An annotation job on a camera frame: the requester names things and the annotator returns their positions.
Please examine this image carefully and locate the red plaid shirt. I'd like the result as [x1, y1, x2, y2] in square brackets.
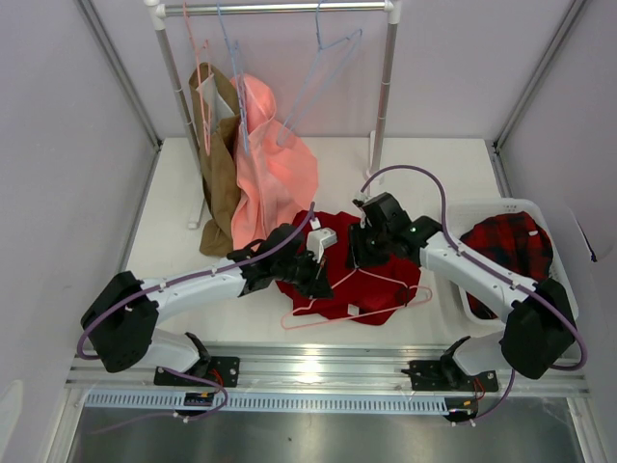
[459, 211, 555, 320]

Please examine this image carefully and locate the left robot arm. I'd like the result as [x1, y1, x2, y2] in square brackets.
[81, 224, 337, 386]

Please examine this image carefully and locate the white slotted cable duct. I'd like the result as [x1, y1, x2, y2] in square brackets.
[85, 390, 448, 416]

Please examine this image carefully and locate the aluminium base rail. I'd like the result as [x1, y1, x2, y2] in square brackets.
[65, 343, 590, 398]

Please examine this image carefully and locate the blue wire hanger left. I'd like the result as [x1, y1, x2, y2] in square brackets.
[216, 1, 251, 156]

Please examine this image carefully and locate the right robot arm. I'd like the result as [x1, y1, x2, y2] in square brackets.
[348, 193, 577, 390]

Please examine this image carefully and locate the salmon pink garment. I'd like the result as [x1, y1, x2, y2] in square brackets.
[231, 74, 318, 249]

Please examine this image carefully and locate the red skirt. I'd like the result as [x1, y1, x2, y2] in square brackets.
[277, 212, 425, 326]

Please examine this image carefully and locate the metal clothes rack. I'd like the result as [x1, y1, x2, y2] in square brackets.
[144, 0, 403, 230]

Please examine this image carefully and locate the blue wire hanger right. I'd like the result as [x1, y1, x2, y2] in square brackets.
[276, 1, 363, 147]

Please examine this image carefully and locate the brown garment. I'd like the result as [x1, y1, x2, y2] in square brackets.
[189, 66, 240, 257]

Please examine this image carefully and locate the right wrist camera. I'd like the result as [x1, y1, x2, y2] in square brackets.
[352, 191, 370, 208]

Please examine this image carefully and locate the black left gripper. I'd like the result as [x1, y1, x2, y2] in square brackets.
[273, 249, 334, 300]

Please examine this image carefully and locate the blue wire hanger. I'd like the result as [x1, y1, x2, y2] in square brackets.
[276, 1, 363, 147]
[216, 1, 251, 156]

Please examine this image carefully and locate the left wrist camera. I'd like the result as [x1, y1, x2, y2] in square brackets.
[306, 217, 337, 261]

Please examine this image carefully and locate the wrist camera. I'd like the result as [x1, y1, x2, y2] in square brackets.
[306, 217, 337, 261]
[352, 191, 370, 208]

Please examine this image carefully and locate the white laundry basket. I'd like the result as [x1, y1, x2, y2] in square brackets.
[442, 197, 579, 325]

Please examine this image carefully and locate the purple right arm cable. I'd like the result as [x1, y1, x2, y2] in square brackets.
[360, 164, 589, 425]

